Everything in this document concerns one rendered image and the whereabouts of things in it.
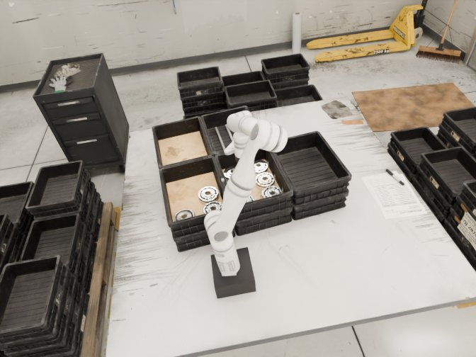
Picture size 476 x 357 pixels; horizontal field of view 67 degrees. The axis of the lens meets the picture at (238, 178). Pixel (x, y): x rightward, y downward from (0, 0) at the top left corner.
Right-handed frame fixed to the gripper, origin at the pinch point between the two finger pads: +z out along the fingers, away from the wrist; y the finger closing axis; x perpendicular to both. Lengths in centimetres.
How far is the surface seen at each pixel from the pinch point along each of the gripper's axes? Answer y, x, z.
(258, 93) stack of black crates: 141, 71, 51
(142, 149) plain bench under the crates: 20, 92, 30
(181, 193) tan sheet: -10.3, 33.9, 17.2
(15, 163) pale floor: 5, 272, 100
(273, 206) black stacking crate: 0.4, -14.2, 14.6
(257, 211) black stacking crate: -5.4, -8.5, 15.1
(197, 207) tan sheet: -15.0, 20.2, 17.2
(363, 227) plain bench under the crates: 20, -53, 30
